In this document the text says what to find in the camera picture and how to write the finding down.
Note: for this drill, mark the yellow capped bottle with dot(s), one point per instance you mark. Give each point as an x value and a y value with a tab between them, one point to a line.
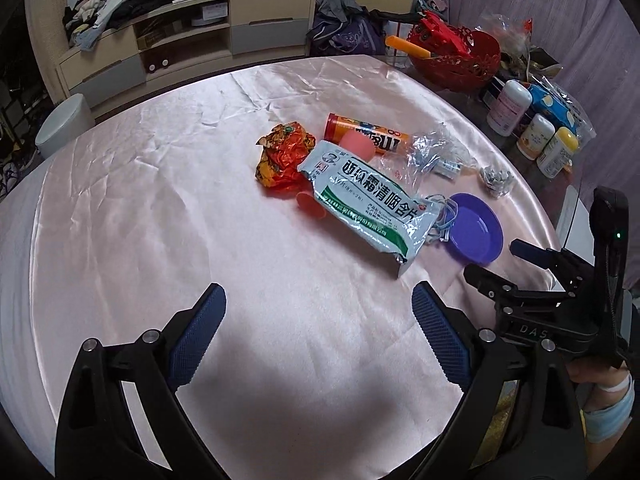
557	152

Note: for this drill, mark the orange tablet tube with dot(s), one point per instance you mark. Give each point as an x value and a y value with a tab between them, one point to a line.
387	140

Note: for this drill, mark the small red cap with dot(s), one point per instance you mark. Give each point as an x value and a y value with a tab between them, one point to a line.
307	205

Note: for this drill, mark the purple curtain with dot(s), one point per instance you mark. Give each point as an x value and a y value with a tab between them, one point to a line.
560	10

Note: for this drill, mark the clear plastic wrapper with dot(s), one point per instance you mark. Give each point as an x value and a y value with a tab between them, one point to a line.
430	152

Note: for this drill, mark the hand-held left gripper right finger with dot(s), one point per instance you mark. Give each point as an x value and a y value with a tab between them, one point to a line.
442	335

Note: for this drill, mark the white bottle pink label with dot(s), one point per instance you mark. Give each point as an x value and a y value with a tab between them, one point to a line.
507	105

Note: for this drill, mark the white bottle orange label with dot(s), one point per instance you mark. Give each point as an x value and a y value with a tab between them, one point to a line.
535	137

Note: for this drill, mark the white round stool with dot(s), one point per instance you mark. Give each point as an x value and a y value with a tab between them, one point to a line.
65	122

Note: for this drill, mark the red toy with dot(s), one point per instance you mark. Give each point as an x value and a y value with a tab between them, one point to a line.
442	30

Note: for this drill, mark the dark purple bag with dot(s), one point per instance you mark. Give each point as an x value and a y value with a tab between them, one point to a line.
345	30

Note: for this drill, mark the person's right hand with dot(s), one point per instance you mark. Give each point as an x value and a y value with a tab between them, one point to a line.
597	377

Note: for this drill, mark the blue snack packet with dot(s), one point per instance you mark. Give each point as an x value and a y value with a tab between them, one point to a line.
550	102

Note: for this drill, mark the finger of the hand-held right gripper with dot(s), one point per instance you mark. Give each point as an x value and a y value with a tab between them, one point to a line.
492	285
532	252

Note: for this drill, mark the orange wrapper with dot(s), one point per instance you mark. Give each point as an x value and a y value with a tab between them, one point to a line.
282	157

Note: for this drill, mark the wooden tv cabinet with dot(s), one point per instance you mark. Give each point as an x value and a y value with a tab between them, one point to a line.
260	10

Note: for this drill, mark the pile of clothes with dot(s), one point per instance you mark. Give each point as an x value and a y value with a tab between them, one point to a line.
107	5

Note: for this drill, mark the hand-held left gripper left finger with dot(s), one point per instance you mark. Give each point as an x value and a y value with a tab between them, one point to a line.
197	330

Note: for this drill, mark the green white foil packet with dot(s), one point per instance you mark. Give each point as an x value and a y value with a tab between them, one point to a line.
360	200

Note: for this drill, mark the silver foil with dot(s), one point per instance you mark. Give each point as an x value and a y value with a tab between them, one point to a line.
497	180

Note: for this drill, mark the pink satin tablecloth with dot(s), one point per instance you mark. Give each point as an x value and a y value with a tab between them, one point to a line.
150	210

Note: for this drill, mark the purple plastic plate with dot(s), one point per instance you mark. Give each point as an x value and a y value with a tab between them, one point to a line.
475	230

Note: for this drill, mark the red basket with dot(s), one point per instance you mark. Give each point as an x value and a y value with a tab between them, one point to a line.
460	67

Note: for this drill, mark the pink round cap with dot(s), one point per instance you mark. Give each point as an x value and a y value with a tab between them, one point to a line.
357	145

